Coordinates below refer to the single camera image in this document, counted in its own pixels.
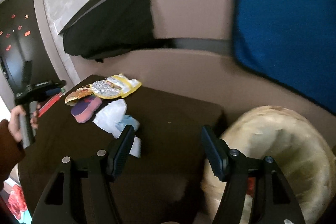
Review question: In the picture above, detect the yellow instant noodle packet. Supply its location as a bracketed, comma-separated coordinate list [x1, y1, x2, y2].
[64, 85, 93, 106]

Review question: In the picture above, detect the purple pink wrapper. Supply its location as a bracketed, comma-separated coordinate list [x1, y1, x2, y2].
[71, 95, 102, 123]

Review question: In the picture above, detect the white blue plastic bag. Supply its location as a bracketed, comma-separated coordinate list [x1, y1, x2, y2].
[92, 98, 142, 158]

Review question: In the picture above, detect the yellow snack wrapper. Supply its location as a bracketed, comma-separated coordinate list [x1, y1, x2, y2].
[106, 73, 142, 98]

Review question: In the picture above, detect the brown sleeve forearm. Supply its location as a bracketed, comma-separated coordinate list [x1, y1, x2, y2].
[0, 119, 25, 190]

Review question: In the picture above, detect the left hand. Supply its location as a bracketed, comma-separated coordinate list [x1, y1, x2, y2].
[8, 104, 41, 143]

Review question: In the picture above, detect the red box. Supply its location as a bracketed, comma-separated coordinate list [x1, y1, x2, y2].
[38, 93, 63, 118]

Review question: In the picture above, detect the black hanging cloth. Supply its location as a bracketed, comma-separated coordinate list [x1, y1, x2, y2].
[63, 0, 155, 62]

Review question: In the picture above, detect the blue hanging cloth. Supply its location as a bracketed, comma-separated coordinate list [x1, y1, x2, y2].
[233, 0, 335, 113]

